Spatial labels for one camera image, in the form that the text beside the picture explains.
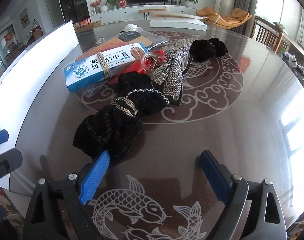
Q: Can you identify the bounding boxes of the red packet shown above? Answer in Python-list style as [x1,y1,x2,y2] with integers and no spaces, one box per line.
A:
[108,49,167,85]

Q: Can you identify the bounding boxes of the black display cabinet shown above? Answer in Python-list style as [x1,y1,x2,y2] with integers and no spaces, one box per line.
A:
[59,0,89,24]

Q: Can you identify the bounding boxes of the red flowers in white vase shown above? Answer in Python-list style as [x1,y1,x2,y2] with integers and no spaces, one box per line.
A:
[89,0,108,14]

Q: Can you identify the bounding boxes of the orange phone case in bag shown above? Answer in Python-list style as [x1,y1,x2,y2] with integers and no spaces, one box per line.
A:
[91,24,169,53]

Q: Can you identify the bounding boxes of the blue white medicine box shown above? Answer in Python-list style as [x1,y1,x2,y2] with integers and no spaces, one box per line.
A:
[63,42,147,93]

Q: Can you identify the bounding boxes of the large white cardboard box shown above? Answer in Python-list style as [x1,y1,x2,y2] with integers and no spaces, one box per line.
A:
[0,20,80,196]

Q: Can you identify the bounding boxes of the black velvet scrunchie with cord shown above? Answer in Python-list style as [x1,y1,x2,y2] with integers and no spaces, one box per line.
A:
[73,72,169,165]

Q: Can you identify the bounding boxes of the wooden bench with railing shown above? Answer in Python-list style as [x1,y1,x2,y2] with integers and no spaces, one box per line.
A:
[251,16,304,67]

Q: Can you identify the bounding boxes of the orange lounge chair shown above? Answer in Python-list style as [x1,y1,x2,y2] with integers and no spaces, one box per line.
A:
[196,7,252,29]

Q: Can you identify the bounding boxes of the rhinestone bow hair clip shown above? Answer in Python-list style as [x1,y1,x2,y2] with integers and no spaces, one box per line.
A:
[150,38,193,106]

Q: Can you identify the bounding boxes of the white flat box on table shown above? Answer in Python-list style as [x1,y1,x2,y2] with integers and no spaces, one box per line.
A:
[150,11,207,31]

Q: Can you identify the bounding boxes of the black velvet pouch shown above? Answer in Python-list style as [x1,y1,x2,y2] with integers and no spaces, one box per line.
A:
[189,37,228,63]

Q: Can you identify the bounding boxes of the white tv cabinet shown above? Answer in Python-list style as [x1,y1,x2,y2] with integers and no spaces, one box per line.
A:
[90,5,197,25]

